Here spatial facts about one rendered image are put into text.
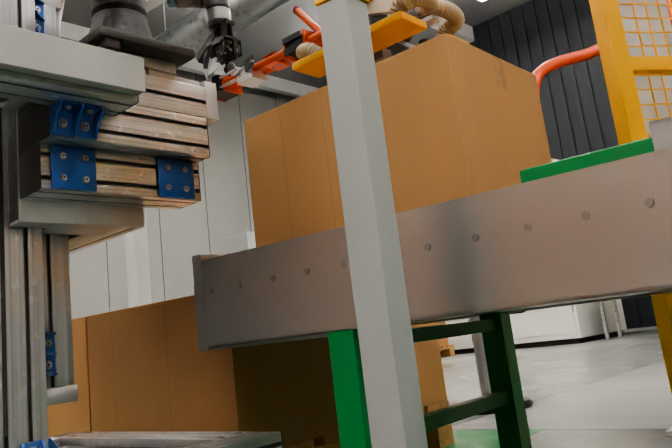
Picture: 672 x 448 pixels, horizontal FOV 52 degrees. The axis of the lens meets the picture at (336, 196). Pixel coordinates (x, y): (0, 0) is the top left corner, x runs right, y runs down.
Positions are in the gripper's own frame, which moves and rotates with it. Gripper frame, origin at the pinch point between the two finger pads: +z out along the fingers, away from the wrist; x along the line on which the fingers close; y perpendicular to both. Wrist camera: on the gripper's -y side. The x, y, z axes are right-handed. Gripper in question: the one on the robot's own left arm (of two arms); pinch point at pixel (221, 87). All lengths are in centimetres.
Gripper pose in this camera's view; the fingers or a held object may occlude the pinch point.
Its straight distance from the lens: 216.4
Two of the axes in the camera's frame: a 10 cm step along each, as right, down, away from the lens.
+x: 6.6, 0.7, 7.5
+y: 7.4, -2.2, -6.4
